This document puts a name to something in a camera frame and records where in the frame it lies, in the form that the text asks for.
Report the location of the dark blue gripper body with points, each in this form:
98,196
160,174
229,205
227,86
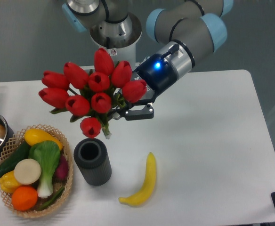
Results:
158,74

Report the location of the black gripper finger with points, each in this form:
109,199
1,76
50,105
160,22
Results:
147,112

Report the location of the red tulip bouquet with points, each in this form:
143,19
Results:
91,96

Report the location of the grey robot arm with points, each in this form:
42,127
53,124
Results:
188,33

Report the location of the dark grey ribbed vase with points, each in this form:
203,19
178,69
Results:
92,159

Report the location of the yellow banana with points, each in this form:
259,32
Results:
147,188

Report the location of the purple sweet potato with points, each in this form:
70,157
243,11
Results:
62,169

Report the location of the green bok choy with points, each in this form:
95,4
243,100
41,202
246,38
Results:
47,154

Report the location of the yellow squash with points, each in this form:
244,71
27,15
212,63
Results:
34,136

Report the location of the green bean pod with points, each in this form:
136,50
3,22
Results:
51,200

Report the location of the dark green cucumber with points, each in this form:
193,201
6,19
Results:
18,155

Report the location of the white round radish slice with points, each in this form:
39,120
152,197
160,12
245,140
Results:
27,171

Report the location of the woven wicker basket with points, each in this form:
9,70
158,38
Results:
59,185

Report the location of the orange fruit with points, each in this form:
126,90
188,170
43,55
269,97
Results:
24,198

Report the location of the yellow bell pepper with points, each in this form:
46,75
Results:
8,182

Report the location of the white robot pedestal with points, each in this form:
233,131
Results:
118,63

